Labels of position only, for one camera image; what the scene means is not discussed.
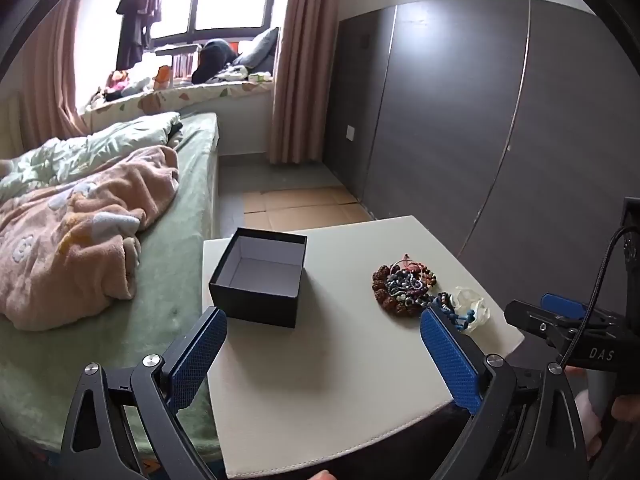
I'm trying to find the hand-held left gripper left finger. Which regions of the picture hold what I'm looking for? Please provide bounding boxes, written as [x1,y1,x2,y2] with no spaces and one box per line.
[59,305,228,480]

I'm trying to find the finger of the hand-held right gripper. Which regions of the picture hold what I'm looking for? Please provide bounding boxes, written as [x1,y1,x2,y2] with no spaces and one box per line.
[541,292,591,320]
[504,300,608,361]

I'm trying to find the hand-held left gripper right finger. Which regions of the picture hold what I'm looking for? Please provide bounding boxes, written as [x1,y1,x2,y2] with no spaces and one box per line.
[419,305,591,480]

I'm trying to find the clear plastic bangle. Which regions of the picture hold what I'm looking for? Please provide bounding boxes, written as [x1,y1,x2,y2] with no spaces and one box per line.
[450,286,490,335]

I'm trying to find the blue bead bracelet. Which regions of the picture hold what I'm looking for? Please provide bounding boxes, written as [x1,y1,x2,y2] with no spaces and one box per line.
[434,291,475,328]

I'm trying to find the black jewelry box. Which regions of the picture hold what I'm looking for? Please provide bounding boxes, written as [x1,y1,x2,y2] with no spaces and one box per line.
[208,227,308,329]

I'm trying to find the pile of beaded bracelets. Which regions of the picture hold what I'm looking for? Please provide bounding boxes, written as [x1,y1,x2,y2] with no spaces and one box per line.
[371,254,437,317]

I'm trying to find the person's right hand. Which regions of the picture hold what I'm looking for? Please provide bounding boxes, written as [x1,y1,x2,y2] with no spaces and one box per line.
[574,390,640,457]

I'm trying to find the bed with green sheet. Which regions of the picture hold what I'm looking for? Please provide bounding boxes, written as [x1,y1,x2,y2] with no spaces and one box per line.
[0,110,223,466]

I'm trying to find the pink fleece blanket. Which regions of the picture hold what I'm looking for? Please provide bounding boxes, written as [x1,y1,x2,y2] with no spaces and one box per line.
[0,145,181,332]

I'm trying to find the flattened cardboard sheets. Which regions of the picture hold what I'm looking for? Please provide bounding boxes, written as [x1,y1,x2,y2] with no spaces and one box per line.
[242,186,373,233]

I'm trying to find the grey wardrobe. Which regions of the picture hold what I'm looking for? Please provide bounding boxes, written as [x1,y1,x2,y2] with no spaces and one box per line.
[325,0,640,311]

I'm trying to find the green floral duvet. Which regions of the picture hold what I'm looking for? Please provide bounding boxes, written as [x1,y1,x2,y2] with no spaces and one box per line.
[0,111,182,188]

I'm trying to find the patterned window seat cushion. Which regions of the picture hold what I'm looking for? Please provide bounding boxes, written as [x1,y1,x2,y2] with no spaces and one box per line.
[82,80,275,128]

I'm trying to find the pink plush toy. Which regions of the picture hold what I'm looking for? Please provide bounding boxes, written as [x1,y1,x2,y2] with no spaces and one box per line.
[102,69,151,101]

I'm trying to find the row of books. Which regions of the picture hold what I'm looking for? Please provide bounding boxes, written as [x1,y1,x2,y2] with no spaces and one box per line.
[170,45,201,81]

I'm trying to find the black bag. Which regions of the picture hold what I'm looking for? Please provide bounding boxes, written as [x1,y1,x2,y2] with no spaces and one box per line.
[191,39,241,84]

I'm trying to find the grey pillow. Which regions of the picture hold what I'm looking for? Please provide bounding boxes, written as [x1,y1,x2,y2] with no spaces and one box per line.
[235,27,280,73]

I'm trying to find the pink curtain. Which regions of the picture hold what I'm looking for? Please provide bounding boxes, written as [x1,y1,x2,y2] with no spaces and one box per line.
[10,0,88,141]
[268,0,346,165]

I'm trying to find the hanging dark clothes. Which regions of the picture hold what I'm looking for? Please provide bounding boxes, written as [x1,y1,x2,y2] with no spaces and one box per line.
[116,0,165,72]

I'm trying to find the dark framed window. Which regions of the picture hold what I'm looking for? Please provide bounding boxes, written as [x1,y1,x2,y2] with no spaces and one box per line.
[75,0,288,53]

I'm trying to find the black braided cable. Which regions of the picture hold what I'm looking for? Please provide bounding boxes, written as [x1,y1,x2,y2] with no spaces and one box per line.
[557,225,640,368]

